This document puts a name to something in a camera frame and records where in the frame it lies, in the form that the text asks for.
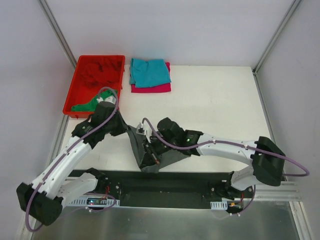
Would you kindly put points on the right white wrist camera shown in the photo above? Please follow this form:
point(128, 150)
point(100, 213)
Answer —
point(143, 129)

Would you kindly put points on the right white cable duct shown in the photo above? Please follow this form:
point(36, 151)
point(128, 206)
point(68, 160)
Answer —
point(219, 205)

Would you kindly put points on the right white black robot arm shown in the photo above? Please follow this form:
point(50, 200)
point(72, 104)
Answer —
point(263, 159)

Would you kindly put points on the left white cable duct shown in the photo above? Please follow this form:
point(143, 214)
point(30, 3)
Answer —
point(93, 202)

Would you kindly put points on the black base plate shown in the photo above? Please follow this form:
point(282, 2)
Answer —
point(179, 190)

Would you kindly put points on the red plastic bin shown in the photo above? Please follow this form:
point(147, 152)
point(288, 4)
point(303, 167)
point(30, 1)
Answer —
point(78, 93)

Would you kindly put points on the white cable duct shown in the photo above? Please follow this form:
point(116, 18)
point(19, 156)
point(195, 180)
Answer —
point(219, 205)
point(93, 202)

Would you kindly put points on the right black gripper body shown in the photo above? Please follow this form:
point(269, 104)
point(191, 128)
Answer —
point(152, 149)

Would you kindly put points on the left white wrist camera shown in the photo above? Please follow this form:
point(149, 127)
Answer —
point(111, 99)

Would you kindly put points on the folded magenta t shirt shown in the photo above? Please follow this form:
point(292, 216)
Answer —
point(164, 88)

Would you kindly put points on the green t shirt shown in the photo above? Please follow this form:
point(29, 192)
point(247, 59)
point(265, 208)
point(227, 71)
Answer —
point(92, 104)

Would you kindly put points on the right aluminium rail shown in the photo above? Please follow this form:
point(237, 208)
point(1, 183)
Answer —
point(271, 100)

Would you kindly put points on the grey t shirt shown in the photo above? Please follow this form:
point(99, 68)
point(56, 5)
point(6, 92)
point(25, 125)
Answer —
point(137, 149)

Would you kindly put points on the left aluminium frame post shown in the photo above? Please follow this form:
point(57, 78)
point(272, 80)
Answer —
point(46, 9)

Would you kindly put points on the aluminium rail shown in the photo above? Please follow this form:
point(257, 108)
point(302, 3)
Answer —
point(271, 100)
point(58, 140)

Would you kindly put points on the right aluminium frame post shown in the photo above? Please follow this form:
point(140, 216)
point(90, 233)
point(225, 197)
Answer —
point(293, 7)

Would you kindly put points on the red t shirt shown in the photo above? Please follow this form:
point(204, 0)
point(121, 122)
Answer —
point(101, 71)

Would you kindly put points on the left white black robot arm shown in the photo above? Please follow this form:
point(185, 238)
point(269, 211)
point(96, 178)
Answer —
point(46, 196)

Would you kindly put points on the left aluminium rail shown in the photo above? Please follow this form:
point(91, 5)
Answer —
point(58, 140)

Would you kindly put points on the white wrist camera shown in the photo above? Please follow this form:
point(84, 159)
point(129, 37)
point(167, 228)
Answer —
point(111, 99)
point(143, 129)

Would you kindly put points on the folded teal t shirt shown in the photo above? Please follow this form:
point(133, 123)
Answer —
point(148, 73)

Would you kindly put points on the aluminium frame post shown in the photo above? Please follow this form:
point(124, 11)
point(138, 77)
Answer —
point(46, 9)
point(293, 7)

